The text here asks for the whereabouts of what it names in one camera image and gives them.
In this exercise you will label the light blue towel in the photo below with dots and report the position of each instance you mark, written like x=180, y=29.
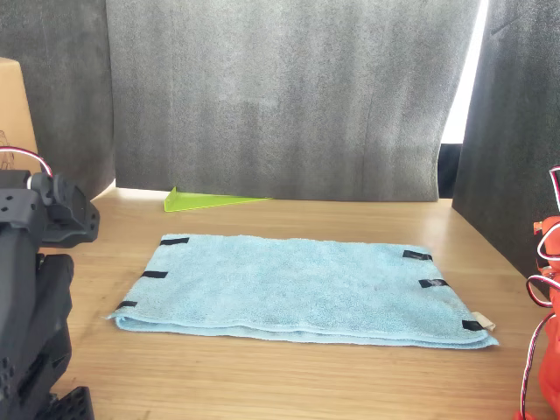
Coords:
x=297, y=289

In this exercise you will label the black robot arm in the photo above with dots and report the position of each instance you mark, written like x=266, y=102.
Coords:
x=26, y=284

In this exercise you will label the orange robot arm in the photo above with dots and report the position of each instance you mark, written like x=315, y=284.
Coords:
x=552, y=372

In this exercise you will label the green plastic wedge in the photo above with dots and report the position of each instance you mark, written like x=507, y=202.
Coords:
x=192, y=202

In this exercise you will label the wide grey foam panel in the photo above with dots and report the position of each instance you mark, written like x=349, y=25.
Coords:
x=284, y=96

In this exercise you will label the dark grey foam panel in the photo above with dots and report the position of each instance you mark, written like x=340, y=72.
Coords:
x=516, y=131
x=61, y=87

